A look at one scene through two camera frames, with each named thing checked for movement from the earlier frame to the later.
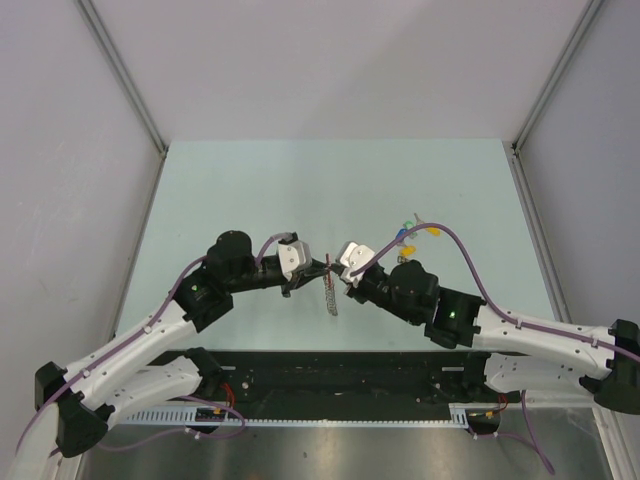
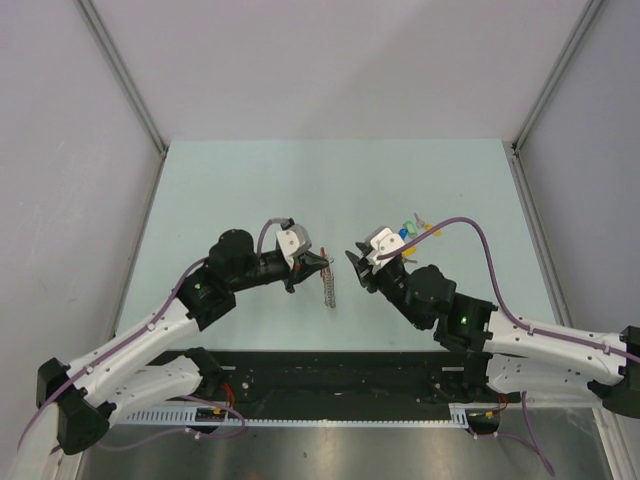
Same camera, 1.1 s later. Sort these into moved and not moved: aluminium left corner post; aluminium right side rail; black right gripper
Moved: black right gripper
Not moved: aluminium left corner post; aluminium right side rail
